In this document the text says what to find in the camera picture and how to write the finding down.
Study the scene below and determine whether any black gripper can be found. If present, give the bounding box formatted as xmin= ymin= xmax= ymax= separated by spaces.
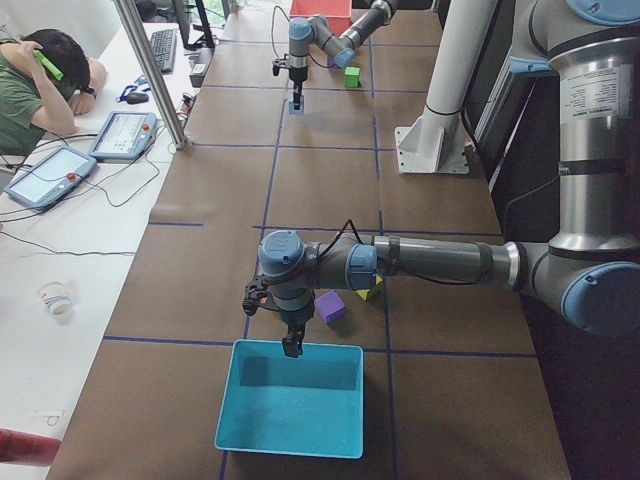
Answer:
xmin=273 ymin=292 xmax=315 ymax=357
xmin=289 ymin=65 xmax=308 ymax=110

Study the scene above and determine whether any light blue foam block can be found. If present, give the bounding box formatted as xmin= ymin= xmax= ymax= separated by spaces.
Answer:
xmin=288 ymin=98 xmax=305 ymax=115

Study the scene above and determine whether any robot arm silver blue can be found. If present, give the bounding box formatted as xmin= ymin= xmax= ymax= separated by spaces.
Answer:
xmin=273 ymin=0 xmax=398 ymax=114
xmin=243 ymin=142 xmax=548 ymax=359

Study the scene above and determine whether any purple foam block near blue bin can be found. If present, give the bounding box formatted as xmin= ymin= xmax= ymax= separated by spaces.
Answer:
xmin=315 ymin=291 xmax=346 ymax=324

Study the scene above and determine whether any green foam block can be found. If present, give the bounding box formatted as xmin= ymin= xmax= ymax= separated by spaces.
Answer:
xmin=343 ymin=66 xmax=361 ymax=89

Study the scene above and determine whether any blue plastic bin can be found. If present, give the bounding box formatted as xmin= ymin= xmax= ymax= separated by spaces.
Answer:
xmin=214 ymin=339 xmax=364 ymax=459

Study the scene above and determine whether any pink plastic tray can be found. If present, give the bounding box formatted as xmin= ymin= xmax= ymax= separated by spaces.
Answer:
xmin=288 ymin=0 xmax=352 ymax=36

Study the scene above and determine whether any yellow foam block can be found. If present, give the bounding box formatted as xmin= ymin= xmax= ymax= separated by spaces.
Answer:
xmin=356 ymin=275 xmax=383 ymax=302

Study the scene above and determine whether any black keyboard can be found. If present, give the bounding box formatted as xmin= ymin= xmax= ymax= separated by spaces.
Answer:
xmin=149 ymin=29 xmax=177 ymax=74

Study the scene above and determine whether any white pillar with base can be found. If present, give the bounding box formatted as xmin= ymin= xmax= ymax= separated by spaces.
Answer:
xmin=395 ymin=0 xmax=498 ymax=174

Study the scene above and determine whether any black computer mouse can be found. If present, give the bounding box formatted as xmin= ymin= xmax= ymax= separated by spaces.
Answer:
xmin=125 ymin=92 xmax=149 ymax=105

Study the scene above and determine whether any teach pendant far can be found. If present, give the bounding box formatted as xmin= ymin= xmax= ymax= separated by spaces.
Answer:
xmin=88 ymin=111 xmax=157 ymax=164

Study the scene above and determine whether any teach pendant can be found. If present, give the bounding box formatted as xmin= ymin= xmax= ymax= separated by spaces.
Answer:
xmin=88 ymin=111 xmax=157 ymax=164
xmin=4 ymin=146 xmax=97 ymax=209

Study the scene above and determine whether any paper cup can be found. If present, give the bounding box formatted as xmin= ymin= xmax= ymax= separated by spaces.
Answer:
xmin=37 ymin=281 xmax=72 ymax=316

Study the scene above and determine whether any person in green shirt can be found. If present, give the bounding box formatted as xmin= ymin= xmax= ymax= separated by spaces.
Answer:
xmin=1 ymin=29 xmax=107 ymax=156

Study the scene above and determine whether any green handheld tool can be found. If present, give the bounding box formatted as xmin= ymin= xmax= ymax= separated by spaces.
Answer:
xmin=33 ymin=49 xmax=64 ymax=81

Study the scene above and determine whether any teach pendant near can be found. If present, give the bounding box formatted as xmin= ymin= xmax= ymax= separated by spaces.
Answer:
xmin=4 ymin=146 xmax=97 ymax=209

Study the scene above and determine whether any red cylinder object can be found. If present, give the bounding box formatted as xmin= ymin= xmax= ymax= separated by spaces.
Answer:
xmin=1 ymin=429 xmax=61 ymax=467

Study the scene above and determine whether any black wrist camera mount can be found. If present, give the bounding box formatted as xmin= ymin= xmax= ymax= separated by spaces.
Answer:
xmin=242 ymin=274 xmax=274 ymax=316

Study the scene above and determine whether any blue lanyard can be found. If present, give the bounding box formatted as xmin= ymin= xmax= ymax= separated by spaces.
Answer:
xmin=117 ymin=74 xmax=151 ymax=101

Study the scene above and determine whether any aluminium frame post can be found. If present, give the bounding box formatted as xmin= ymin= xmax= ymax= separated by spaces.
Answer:
xmin=114 ymin=0 xmax=189 ymax=151

